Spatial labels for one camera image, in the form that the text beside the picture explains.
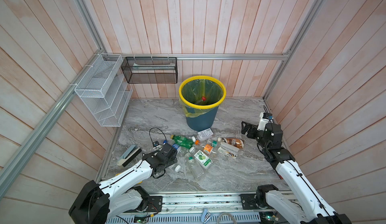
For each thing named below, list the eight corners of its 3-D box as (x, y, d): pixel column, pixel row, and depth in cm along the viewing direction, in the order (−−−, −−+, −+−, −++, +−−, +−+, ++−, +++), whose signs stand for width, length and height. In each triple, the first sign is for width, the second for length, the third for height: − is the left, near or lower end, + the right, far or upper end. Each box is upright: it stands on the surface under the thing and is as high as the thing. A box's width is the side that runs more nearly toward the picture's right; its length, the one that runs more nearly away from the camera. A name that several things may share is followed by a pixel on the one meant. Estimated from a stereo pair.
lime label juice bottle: (207, 170, 84) (207, 168, 82) (188, 150, 91) (188, 149, 90) (213, 163, 86) (214, 162, 85) (194, 145, 94) (194, 143, 92)
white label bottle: (216, 151, 93) (217, 147, 89) (220, 143, 96) (221, 139, 93) (234, 159, 89) (236, 156, 86) (237, 151, 93) (239, 148, 89)
